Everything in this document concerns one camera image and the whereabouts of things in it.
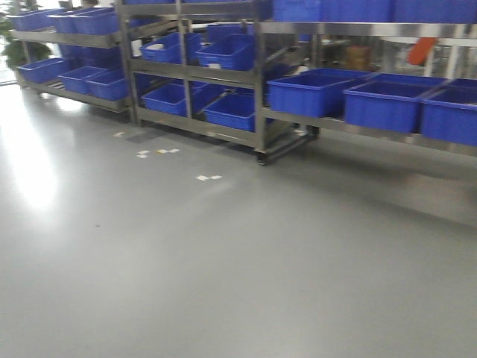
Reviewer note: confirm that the middle steel shelf rack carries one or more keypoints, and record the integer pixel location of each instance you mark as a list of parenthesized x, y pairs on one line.
[(268, 141)]

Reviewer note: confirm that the blue bin middle lower right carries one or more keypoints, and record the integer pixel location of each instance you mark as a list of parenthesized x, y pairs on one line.
[(233, 111)]

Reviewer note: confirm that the blue bin middle lower left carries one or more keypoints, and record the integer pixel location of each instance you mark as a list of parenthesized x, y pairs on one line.
[(171, 98)]

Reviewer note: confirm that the blue bin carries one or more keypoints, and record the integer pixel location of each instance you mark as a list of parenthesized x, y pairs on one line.
[(89, 21), (171, 98), (233, 111), (45, 70), (109, 85), (234, 52), (76, 80), (168, 49), (34, 19)]

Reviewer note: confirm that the orange object behind rack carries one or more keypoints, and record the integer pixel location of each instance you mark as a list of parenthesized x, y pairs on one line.
[(421, 50)]

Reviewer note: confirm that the blue bin middle upper right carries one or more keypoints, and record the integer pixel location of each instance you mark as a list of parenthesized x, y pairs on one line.
[(234, 52)]

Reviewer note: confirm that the left steel shelf rack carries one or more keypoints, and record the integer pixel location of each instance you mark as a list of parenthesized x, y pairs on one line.
[(102, 51)]

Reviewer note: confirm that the blue bin middle upper left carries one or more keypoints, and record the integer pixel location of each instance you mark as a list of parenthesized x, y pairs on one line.
[(168, 49)]

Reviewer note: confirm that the blue bin rack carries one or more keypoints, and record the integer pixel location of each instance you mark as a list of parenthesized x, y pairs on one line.
[(450, 113), (389, 102), (314, 93)]

